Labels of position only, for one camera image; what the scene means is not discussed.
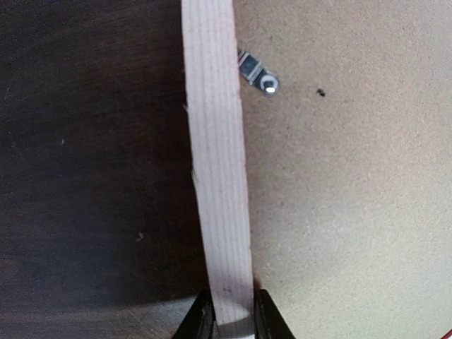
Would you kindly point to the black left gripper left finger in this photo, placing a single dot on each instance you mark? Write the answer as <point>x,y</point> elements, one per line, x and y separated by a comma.
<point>199,320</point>

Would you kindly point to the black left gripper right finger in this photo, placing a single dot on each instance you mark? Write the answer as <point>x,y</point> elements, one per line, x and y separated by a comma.
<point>269,323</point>

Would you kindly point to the brown backing board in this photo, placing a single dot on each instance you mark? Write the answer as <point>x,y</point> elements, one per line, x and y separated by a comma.
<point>349,165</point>

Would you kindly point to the pink wooden picture frame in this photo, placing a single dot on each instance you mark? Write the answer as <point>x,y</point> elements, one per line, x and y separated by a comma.
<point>216,130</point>

